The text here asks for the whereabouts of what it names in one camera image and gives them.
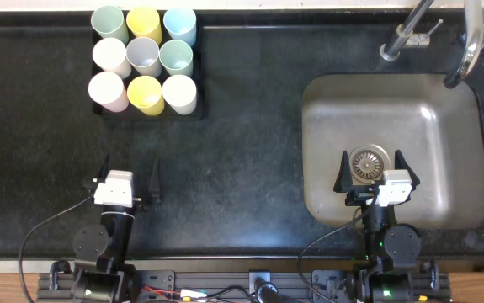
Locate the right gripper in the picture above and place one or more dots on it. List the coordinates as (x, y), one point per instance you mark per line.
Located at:
(359, 197)

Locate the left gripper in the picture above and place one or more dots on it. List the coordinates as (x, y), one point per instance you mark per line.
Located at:
(140, 203)

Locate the yellow cup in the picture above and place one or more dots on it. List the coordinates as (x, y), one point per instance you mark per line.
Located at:
(142, 21)
(145, 92)

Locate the pink cup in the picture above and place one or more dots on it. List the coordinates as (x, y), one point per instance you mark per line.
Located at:
(107, 88)

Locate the white cup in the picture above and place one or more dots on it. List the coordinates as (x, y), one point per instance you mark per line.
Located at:
(109, 54)
(179, 92)

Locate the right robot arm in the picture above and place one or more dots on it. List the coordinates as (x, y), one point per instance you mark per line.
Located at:
(401, 246)

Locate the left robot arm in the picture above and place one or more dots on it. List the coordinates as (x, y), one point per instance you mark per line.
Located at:
(117, 235)

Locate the steel sink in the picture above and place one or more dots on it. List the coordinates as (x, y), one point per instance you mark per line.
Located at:
(435, 147)

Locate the black tray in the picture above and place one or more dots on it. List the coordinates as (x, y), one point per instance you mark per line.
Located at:
(200, 107)

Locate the grey cup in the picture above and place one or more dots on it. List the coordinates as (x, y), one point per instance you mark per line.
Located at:
(142, 52)

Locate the green cup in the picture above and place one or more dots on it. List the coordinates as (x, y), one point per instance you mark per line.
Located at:
(107, 21)
(175, 56)

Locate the blue cup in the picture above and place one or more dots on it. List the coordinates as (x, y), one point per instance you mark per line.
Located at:
(179, 23)

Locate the steel tap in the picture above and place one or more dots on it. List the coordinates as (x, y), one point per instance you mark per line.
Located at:
(473, 42)

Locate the mounting rail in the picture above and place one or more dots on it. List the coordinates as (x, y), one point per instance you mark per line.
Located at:
(224, 286)

